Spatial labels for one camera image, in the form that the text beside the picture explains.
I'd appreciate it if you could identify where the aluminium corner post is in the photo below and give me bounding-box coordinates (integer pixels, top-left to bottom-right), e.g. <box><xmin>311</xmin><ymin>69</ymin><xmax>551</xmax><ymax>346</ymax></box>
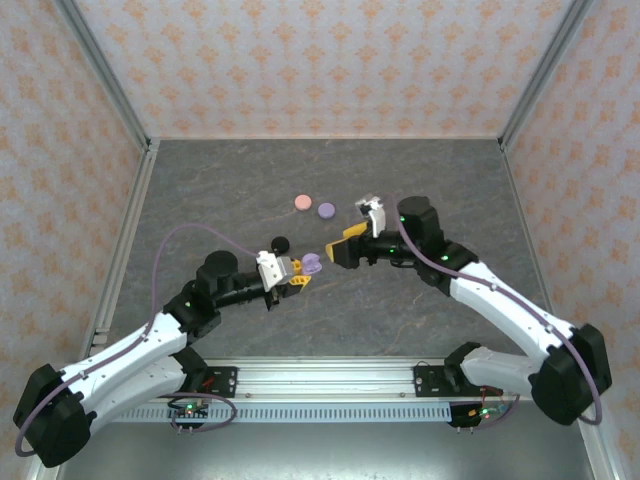
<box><xmin>499</xmin><ymin>0</ymin><xmax>597</xmax><ymax>151</ymax></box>
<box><xmin>53</xmin><ymin>0</ymin><xmax>154</xmax><ymax>151</ymax></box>

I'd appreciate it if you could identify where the brushed metal panel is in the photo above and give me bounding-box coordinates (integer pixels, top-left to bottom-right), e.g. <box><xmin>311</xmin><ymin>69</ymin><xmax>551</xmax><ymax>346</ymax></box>
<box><xmin>52</xmin><ymin>422</ymin><xmax>599</xmax><ymax>480</ymax></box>

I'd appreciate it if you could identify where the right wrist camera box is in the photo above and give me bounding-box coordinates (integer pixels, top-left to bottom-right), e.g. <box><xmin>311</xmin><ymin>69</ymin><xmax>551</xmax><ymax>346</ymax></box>
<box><xmin>353</xmin><ymin>193</ymin><xmax>387</xmax><ymax>239</ymax></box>

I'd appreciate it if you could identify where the aluminium lower frame rail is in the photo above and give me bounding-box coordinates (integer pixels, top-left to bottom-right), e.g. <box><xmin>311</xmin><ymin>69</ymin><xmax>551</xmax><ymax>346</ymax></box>
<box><xmin>574</xmin><ymin>399</ymin><xmax>624</xmax><ymax>480</ymax></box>
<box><xmin>22</xmin><ymin>457</ymin><xmax>69</xmax><ymax>480</ymax></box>

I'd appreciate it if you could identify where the controller board with lights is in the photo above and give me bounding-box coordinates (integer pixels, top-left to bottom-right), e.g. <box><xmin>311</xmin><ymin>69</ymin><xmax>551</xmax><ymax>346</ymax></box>
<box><xmin>167</xmin><ymin>399</ymin><xmax>210</xmax><ymax>421</ymax></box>
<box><xmin>452</xmin><ymin>403</ymin><xmax>511</xmax><ymax>427</ymax></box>

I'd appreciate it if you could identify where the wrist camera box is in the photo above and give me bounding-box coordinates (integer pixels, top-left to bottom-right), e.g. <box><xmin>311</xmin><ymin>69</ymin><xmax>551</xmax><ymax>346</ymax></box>
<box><xmin>255</xmin><ymin>251</ymin><xmax>302</xmax><ymax>292</ymax></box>
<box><xmin>353</xmin><ymin>193</ymin><xmax>387</xmax><ymax>239</ymax></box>

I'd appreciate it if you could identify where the aluminium side rail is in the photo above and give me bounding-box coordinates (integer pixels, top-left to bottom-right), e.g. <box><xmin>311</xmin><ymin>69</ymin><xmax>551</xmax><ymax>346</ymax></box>
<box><xmin>88</xmin><ymin>139</ymin><xmax>161</xmax><ymax>359</ymax></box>
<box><xmin>499</xmin><ymin>139</ymin><xmax>559</xmax><ymax>324</ymax></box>

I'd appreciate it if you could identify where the slotted grey cable duct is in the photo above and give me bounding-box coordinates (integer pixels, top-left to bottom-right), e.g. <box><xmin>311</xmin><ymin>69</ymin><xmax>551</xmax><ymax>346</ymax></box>
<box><xmin>107</xmin><ymin>402</ymin><xmax>454</xmax><ymax>424</ymax></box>

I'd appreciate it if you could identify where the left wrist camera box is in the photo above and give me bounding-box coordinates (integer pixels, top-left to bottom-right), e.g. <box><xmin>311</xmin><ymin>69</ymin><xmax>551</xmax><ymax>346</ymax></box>
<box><xmin>255</xmin><ymin>251</ymin><xmax>302</xmax><ymax>292</ymax></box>

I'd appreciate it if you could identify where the aluminium base beam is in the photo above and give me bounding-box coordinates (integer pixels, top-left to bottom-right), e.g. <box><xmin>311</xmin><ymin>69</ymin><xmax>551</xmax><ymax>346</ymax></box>
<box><xmin>144</xmin><ymin>356</ymin><xmax>526</xmax><ymax>401</ymax></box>

